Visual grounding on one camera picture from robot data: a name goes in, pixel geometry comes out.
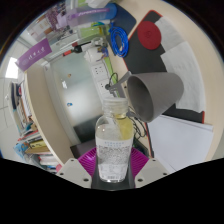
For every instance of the group photo poster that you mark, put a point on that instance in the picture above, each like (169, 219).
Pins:
(46, 23)

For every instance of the tall clear glass vase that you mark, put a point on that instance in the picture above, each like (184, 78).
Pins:
(95, 31)

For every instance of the large purple water bottle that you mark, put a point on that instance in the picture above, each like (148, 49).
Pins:
(90, 15)

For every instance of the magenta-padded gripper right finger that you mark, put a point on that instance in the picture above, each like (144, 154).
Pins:
(151, 170)

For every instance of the dark navy mouse pad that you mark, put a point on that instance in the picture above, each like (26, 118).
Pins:
(125, 16)

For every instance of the purple hanging banner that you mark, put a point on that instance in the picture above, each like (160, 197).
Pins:
(33, 55)

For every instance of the grey cup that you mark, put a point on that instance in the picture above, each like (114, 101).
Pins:
(160, 95)

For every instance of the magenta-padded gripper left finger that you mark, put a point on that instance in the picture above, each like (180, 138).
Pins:
(71, 170)

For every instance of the black computer monitor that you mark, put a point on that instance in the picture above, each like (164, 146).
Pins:
(81, 150)

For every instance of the white paper napkin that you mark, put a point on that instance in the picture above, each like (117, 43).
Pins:
(190, 80)
(171, 31)

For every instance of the white round pot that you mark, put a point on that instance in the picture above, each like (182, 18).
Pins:
(91, 54)

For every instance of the grey metal laptop stand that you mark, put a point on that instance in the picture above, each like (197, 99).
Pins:
(118, 85)

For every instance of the clear plastic water bottle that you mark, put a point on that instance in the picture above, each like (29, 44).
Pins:
(113, 150)

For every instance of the black red-edged desk mat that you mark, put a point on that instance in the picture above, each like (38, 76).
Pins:
(143, 61)

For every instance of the white printed paper sheet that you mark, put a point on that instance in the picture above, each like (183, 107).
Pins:
(180, 143)

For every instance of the flat round red coaster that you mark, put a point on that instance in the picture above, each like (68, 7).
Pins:
(149, 35)

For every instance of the white wall socket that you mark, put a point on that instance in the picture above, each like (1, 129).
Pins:
(97, 70)
(105, 87)

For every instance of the wooden shelf with books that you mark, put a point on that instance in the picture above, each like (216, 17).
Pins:
(40, 126)

